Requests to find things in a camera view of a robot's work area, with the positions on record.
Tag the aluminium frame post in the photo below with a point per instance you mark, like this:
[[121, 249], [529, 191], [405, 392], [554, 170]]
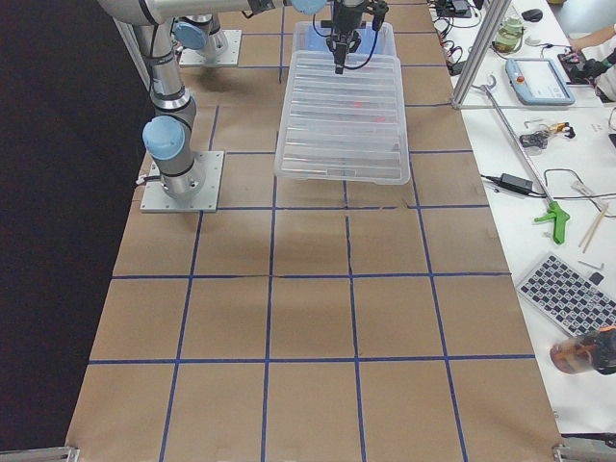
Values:
[[492, 19]]

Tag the metal reacher grabber tool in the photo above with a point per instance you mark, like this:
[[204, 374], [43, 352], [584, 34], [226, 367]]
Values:
[[554, 212]]

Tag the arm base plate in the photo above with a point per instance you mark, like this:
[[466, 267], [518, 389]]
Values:
[[230, 57], [197, 190]]

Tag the black computer mouse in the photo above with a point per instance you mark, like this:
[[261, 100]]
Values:
[[532, 15]]

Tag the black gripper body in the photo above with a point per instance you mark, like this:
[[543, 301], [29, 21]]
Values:
[[345, 20]]

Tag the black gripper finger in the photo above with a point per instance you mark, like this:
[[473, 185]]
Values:
[[340, 51], [353, 41]]

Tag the metal hex key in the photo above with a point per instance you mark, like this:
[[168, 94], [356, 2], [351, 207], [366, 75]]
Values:
[[593, 266]]

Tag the blue plastic tray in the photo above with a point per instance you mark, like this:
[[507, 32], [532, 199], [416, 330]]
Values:
[[314, 38]]

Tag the wooden chopsticks pair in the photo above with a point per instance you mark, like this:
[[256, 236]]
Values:
[[591, 231]]

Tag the clear plastic box lid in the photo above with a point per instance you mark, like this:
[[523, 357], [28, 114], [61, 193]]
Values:
[[323, 136]]

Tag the checkered calibration board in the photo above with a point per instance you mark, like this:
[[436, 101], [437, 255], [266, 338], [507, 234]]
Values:
[[565, 297]]

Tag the green jar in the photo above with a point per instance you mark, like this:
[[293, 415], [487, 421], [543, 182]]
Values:
[[509, 37]]

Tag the teach pendant tablet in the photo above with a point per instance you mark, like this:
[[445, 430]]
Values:
[[537, 82]]

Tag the black power adapter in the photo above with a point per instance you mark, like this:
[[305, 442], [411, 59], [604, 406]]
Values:
[[516, 184]]

